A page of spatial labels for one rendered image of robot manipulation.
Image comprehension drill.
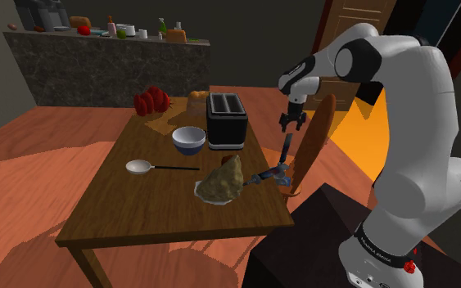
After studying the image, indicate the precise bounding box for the blue grey kitchen tool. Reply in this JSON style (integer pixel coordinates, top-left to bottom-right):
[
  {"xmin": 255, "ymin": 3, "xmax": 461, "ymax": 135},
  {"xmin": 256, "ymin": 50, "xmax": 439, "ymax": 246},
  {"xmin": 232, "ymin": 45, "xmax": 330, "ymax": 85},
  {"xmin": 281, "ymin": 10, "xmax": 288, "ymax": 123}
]
[{"xmin": 242, "ymin": 133, "xmax": 295, "ymax": 188}]

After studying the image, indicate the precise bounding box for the dark marble counter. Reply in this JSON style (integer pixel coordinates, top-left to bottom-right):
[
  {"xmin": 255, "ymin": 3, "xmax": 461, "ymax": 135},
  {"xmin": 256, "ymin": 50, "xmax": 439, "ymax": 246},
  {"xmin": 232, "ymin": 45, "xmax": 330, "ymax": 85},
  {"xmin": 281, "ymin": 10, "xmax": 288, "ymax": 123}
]
[{"xmin": 2, "ymin": 0, "xmax": 211, "ymax": 109}]

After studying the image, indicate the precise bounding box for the white and blue bowl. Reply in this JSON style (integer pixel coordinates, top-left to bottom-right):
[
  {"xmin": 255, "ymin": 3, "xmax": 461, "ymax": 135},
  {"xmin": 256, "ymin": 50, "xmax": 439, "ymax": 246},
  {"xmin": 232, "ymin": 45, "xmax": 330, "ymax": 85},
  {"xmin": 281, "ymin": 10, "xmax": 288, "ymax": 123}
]
[{"xmin": 171, "ymin": 125, "xmax": 207, "ymax": 157}]

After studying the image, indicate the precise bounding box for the brown wooden door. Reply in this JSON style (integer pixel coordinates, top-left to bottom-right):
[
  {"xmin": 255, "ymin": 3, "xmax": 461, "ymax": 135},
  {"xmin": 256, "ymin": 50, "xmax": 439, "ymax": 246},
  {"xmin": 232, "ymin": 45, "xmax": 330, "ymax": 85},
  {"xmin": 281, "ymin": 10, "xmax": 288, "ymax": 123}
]
[{"xmin": 305, "ymin": 0, "xmax": 400, "ymax": 114}]

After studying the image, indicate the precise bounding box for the dark robot stand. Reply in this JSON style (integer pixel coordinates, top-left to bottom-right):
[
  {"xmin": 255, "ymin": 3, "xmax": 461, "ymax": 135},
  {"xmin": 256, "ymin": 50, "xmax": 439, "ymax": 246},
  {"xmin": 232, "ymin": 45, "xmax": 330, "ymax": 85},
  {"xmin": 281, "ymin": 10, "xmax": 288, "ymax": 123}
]
[{"xmin": 241, "ymin": 182, "xmax": 461, "ymax": 288}]

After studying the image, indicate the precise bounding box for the white pan with black handle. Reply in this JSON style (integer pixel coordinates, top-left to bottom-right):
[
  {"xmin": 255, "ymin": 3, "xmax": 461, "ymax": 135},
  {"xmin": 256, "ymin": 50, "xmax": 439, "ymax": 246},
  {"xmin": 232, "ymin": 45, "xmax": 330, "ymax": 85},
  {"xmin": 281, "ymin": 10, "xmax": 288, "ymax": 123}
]
[{"xmin": 125, "ymin": 159, "xmax": 201, "ymax": 176}]

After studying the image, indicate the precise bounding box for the black two-slot toaster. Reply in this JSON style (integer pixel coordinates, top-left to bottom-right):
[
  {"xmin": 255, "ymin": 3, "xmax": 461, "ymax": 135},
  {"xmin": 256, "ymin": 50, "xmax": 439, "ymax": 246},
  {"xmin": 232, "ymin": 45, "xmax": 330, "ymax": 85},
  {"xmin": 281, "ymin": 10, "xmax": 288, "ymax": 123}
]
[{"xmin": 206, "ymin": 92, "xmax": 250, "ymax": 151}]

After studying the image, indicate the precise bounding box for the brown lumpy food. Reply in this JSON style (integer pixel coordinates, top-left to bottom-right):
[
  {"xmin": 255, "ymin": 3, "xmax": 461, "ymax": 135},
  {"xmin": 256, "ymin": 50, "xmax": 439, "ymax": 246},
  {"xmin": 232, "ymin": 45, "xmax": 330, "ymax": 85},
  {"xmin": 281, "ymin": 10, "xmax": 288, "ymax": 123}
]
[{"xmin": 196, "ymin": 154, "xmax": 246, "ymax": 202}]

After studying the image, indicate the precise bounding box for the brown bread loaf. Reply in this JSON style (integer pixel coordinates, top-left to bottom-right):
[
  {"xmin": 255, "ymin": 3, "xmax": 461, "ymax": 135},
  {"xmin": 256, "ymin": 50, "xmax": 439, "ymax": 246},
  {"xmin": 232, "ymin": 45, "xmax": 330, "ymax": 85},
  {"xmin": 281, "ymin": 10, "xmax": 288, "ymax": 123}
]
[{"xmin": 185, "ymin": 90, "xmax": 210, "ymax": 117}]

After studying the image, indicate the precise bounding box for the red ridged object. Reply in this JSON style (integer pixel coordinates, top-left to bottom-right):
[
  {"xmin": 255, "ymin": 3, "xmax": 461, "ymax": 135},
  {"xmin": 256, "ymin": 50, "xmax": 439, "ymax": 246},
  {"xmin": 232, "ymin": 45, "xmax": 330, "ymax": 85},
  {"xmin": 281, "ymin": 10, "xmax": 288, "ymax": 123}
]
[{"xmin": 133, "ymin": 85, "xmax": 173, "ymax": 118}]

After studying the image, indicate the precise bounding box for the brown wooden table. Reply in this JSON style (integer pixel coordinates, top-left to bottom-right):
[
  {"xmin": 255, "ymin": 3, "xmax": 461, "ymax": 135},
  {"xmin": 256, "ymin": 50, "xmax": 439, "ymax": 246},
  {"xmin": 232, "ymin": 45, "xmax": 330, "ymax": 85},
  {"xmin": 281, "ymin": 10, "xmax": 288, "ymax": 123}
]
[{"xmin": 54, "ymin": 96, "xmax": 296, "ymax": 288}]

